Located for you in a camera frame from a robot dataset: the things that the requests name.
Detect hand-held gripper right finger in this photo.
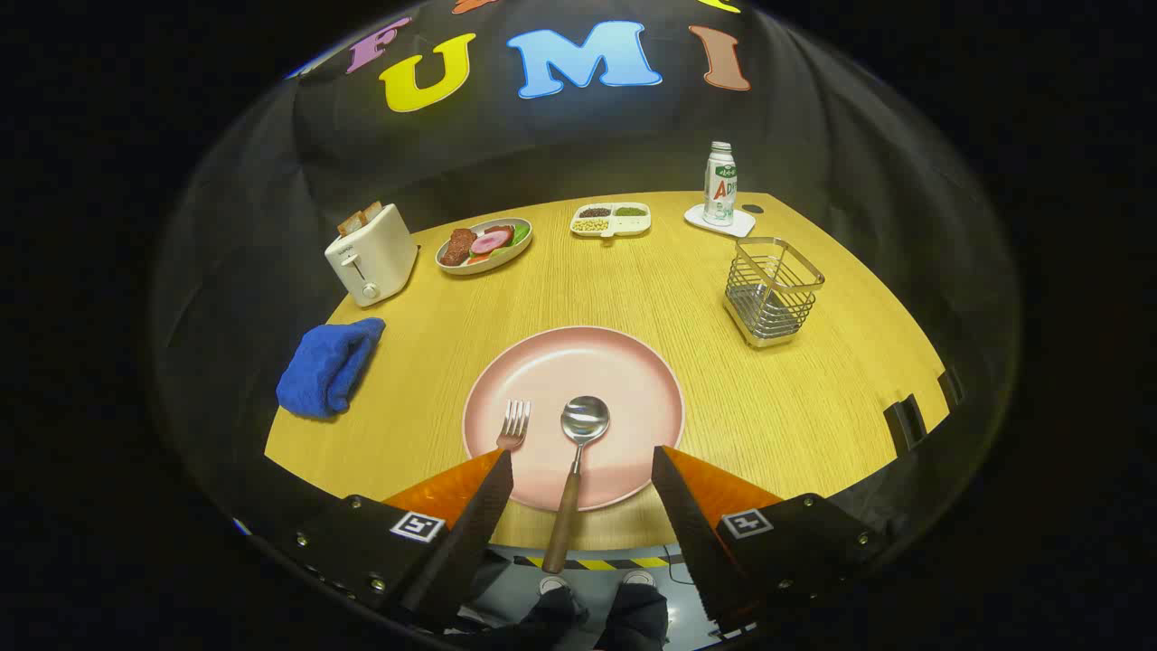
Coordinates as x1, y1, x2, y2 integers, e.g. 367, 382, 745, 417
651, 445, 891, 636

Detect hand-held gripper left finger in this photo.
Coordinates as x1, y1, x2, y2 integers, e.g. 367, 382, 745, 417
249, 448, 514, 634

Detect wooden handle metal fork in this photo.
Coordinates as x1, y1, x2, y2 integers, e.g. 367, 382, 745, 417
495, 400, 531, 453

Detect wooden handle metal spoon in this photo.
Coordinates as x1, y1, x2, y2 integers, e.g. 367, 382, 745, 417
541, 395, 611, 575

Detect yellow black floor tape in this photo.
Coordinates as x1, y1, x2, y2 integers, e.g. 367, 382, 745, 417
513, 555, 674, 572

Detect person's dark trousers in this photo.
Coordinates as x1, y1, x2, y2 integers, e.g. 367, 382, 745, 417
452, 583, 672, 651

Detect pink round plate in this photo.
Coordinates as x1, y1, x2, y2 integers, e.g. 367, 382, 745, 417
462, 325, 686, 513

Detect blue folded towel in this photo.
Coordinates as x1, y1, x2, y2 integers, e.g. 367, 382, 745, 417
276, 316, 387, 420

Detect large black table clamp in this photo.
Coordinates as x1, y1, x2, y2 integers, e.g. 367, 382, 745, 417
883, 394, 929, 453

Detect oval grey food plate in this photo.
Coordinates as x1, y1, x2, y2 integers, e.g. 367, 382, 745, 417
435, 217, 533, 276

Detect cream toaster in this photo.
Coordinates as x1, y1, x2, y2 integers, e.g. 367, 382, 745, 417
325, 203, 419, 308

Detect white square coaster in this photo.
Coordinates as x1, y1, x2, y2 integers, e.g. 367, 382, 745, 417
683, 203, 757, 239

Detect white divided bean dish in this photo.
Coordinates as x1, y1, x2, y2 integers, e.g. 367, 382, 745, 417
569, 203, 652, 241

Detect white green drink bottle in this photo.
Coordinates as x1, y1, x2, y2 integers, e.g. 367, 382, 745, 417
703, 141, 738, 227

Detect black backdrop cloth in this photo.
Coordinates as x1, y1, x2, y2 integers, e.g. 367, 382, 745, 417
149, 0, 1022, 625

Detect metal wire cutlery basket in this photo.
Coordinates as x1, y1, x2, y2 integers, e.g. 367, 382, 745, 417
723, 237, 825, 349

